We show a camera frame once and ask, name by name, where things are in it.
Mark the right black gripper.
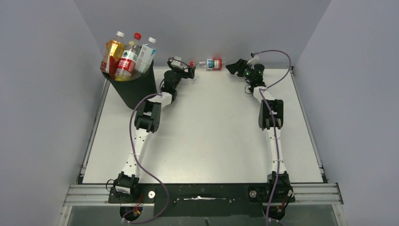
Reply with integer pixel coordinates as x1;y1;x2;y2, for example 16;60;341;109
225;59;253;81

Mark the clear bottle red blue label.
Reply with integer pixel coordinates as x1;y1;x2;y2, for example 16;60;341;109
190;58;226;71

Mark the clear bottle blue white label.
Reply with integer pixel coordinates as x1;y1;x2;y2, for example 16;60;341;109
133;37;156;77

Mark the black plastic waste bin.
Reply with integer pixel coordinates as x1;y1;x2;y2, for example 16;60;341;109
102;62;157;110

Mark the gold red tea bottle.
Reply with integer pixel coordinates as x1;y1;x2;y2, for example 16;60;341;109
100;31;125;75

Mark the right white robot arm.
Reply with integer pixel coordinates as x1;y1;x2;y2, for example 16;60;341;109
225;59;294;205

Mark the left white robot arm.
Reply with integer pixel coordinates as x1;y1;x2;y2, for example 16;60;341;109
108;57;196;203

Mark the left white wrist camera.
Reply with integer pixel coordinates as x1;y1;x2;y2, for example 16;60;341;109
171;56;184;68

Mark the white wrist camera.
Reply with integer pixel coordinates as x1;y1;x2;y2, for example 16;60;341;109
171;56;184;68
247;52;259;67

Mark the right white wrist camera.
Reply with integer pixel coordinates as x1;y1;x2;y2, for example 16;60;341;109
247;52;259;67

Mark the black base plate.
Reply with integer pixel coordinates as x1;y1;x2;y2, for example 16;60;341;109
108;183;295;218

